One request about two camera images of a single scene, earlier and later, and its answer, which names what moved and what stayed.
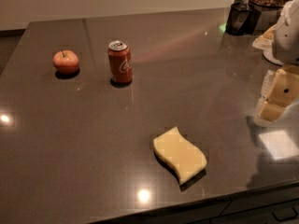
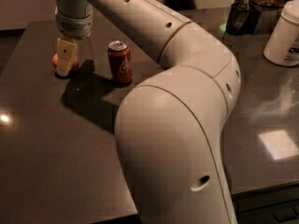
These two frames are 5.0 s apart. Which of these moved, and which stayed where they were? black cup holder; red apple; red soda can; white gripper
Moved: white gripper
Stayed: red apple; black cup holder; red soda can
